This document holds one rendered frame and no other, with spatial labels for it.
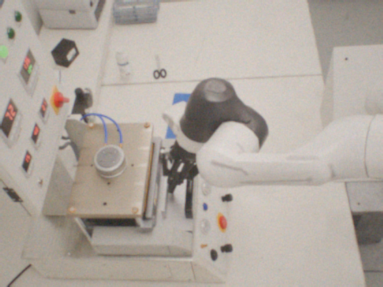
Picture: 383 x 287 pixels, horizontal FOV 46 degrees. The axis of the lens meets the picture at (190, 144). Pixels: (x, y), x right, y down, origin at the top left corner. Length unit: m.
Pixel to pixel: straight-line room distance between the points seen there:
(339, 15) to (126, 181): 2.44
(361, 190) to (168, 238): 0.67
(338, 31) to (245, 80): 1.49
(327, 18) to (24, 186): 2.60
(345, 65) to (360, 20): 1.81
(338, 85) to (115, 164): 0.74
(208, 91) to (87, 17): 1.18
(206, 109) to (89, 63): 1.06
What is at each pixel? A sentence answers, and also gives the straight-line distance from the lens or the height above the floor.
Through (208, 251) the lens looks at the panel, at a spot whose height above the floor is 0.86.
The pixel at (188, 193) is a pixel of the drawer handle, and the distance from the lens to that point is 1.18.
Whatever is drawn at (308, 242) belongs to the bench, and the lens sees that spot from 1.42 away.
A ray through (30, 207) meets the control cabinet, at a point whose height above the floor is 1.20.
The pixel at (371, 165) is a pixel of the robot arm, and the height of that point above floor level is 1.39.
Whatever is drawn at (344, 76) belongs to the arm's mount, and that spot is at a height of 0.99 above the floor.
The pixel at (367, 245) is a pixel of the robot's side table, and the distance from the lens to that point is 2.27.
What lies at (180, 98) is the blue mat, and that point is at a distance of 1.73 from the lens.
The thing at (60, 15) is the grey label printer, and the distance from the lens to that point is 2.03.
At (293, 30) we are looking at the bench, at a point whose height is 0.75.
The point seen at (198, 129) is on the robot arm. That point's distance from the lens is 0.92.
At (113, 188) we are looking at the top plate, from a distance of 1.11.
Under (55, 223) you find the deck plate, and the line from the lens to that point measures 1.32.
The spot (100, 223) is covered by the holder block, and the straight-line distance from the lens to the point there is 1.21.
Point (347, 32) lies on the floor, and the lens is 3.17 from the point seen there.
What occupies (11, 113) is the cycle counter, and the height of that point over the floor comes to 1.39.
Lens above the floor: 2.04
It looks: 54 degrees down
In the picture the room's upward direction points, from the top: 9 degrees counter-clockwise
